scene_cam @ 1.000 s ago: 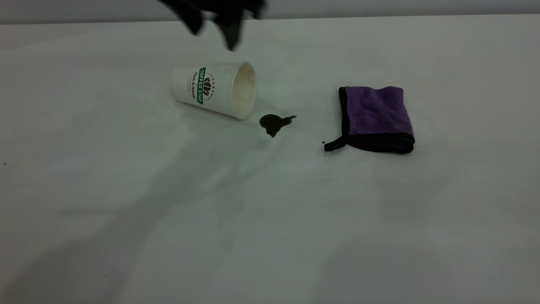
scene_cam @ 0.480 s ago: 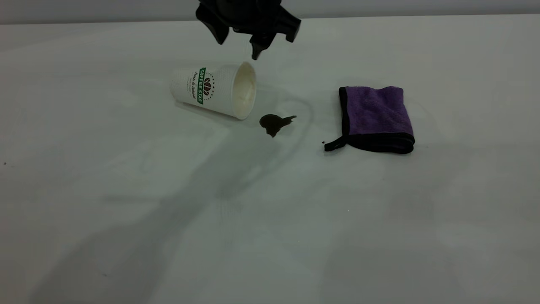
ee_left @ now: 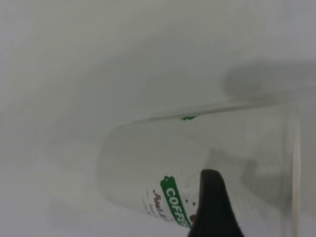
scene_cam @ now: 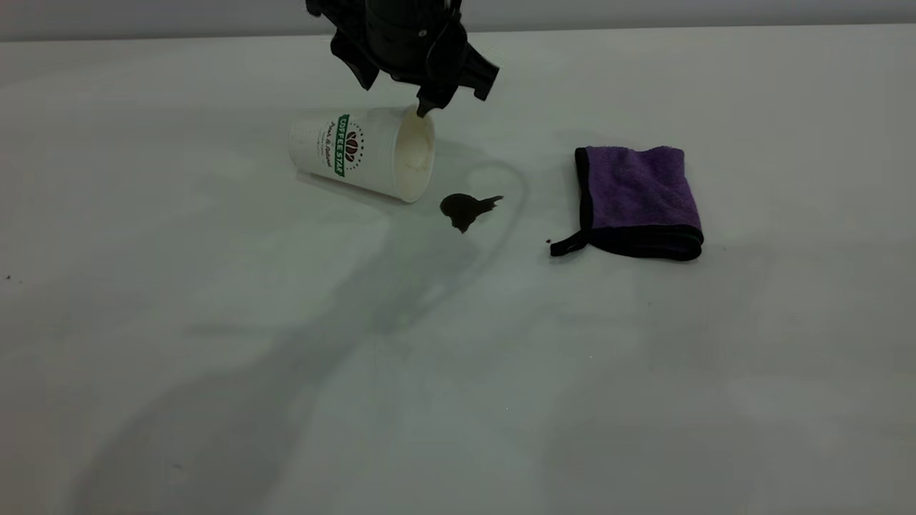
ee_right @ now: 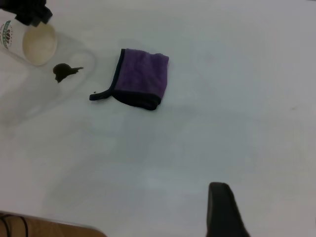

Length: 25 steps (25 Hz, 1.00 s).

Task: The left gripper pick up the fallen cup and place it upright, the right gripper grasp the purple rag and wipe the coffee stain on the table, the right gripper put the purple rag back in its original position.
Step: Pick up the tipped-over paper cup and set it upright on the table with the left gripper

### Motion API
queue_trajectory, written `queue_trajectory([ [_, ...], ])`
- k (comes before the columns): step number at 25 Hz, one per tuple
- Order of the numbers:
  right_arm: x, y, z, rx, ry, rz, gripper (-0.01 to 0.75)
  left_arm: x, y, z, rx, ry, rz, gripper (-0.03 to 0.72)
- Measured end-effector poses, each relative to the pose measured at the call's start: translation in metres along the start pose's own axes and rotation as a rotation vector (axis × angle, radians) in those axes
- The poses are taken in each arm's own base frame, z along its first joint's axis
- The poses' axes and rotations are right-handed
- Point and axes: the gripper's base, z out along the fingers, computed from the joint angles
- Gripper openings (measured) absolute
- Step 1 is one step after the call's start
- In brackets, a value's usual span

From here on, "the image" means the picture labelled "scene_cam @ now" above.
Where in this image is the purple microfiber cloth black trim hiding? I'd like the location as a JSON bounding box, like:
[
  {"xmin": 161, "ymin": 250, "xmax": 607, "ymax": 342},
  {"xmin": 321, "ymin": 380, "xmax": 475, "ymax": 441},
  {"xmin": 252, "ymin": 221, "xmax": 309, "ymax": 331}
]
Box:
[{"xmin": 549, "ymin": 146, "xmax": 705, "ymax": 263}]

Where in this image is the white paper coffee cup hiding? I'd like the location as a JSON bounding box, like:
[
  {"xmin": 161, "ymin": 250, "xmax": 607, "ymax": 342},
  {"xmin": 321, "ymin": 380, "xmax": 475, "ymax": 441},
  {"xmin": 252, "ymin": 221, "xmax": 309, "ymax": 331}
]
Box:
[{"xmin": 288, "ymin": 105, "xmax": 436, "ymax": 205}]

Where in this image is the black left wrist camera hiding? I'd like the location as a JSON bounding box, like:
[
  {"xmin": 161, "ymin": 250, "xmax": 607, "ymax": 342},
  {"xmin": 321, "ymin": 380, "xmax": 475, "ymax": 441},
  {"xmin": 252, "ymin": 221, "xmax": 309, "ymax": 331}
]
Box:
[{"xmin": 306, "ymin": 0, "xmax": 364, "ymax": 19}]

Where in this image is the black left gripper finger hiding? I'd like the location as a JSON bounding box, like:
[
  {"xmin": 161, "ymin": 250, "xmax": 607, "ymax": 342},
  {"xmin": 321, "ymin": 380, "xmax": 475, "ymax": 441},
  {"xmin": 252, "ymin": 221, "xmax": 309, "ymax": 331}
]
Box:
[{"xmin": 416, "ymin": 77, "xmax": 454, "ymax": 118}]

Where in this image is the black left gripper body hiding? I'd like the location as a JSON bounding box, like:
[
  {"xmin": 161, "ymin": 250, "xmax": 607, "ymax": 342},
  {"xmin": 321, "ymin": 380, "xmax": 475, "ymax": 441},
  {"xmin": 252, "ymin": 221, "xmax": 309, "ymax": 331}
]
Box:
[{"xmin": 329, "ymin": 0, "xmax": 500, "ymax": 101}]

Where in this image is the dark coffee spill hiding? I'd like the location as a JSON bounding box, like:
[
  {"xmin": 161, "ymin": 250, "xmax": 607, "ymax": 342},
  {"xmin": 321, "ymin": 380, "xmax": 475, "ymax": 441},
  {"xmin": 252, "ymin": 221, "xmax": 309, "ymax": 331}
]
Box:
[{"xmin": 439, "ymin": 193, "xmax": 505, "ymax": 235}]

